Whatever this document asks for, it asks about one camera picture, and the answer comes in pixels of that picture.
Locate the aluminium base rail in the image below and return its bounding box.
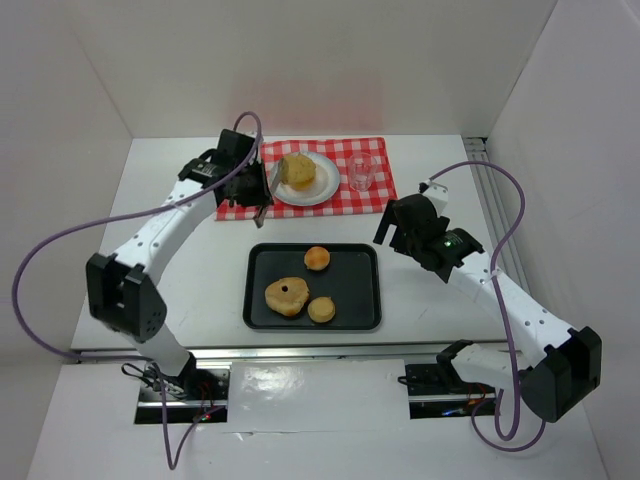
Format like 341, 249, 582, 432
77, 340, 516, 364

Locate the aluminium side rail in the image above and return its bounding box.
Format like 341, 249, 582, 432
462, 137, 530, 293

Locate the flat bread with hole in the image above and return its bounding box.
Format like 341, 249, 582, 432
265, 277, 310, 317

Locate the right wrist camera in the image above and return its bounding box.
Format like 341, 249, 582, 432
419, 180, 449, 216

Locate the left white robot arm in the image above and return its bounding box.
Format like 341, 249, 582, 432
86, 129, 273, 395

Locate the small round muffin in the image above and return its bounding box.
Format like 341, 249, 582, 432
307, 297, 336, 324

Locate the black serving tray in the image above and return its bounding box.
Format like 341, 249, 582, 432
243, 243, 382, 331

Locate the speckled bread slice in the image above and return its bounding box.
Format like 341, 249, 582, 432
279, 153, 316, 185

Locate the white round plate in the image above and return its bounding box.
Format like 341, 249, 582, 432
273, 151, 341, 207

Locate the glazed ring donut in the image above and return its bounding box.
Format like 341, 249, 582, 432
289, 179, 315, 192

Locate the small round bun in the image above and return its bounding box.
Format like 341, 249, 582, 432
304, 246, 331, 271

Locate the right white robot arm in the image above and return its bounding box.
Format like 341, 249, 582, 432
374, 194, 602, 423

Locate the red checkered cloth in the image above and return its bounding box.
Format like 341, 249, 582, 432
214, 136, 401, 222

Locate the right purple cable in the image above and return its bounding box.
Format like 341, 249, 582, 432
424, 160, 548, 452

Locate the clear drinking glass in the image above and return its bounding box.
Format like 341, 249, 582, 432
347, 152, 377, 192

